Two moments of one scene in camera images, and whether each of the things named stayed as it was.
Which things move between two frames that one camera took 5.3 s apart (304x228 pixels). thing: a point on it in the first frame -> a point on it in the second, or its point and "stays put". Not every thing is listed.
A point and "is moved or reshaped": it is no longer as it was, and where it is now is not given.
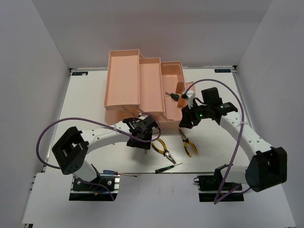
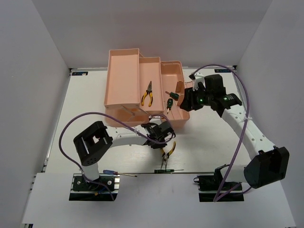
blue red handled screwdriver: x=115 y=173 stays put
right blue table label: x=222 y=71 stays put
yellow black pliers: x=165 y=152 is moved or reshaped
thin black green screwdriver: x=160 y=169 is moved or reshaped
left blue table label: x=80 y=73 stays put
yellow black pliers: x=186 y=140 -> x=149 y=90
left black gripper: x=132 y=143 -> x=158 y=146
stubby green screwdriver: x=175 y=96 stays put
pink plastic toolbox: x=137 y=86 stays put
